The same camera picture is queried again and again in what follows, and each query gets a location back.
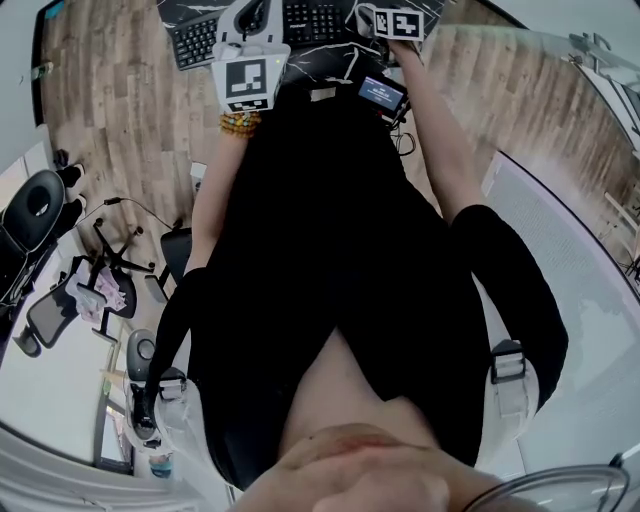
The person's left forearm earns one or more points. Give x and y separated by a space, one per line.
210 200

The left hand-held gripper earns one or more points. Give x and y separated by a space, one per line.
247 82

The teal container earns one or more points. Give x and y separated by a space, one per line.
161 465

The person's black top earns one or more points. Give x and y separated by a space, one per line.
325 225

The office chair with headrest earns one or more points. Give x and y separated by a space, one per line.
30 210

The black keyboard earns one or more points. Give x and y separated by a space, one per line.
192 42

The small screen device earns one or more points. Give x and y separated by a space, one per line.
382 94

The green bottle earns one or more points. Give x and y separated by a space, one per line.
42 71

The grey office chair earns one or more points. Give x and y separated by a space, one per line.
140 355

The black stair railing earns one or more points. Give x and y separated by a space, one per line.
620 105

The small black floor object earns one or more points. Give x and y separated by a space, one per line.
60 157

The pale crumpled cloth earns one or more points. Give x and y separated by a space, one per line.
95 295

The person's right forearm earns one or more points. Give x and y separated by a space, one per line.
440 140

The black mesh office chair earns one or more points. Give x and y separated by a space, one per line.
50 320

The wooden stand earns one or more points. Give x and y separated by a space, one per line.
625 235

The teal plastic item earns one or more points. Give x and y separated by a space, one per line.
55 10

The black chair seat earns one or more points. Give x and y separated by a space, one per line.
172 250

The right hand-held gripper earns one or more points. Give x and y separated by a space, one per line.
405 25

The white floor box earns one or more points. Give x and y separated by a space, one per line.
198 175

